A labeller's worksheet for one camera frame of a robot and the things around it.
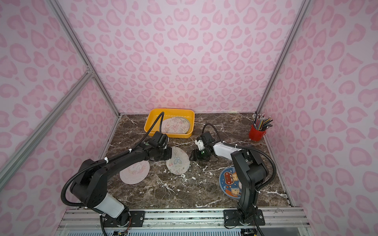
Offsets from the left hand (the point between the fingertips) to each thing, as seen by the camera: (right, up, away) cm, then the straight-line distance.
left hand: (173, 154), depth 89 cm
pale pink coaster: (-23, -11, 0) cm, 25 cm away
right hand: (+13, -3, +4) cm, 14 cm away
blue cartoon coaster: (+33, -16, -4) cm, 37 cm away
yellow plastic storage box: (-19, +27, +26) cm, 42 cm away
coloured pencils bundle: (+55, +19, +6) cm, 59 cm away
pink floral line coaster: (-2, +18, +21) cm, 28 cm away
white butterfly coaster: (+3, -5, +3) cm, 7 cm away
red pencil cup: (+56, +11, +14) cm, 58 cm away
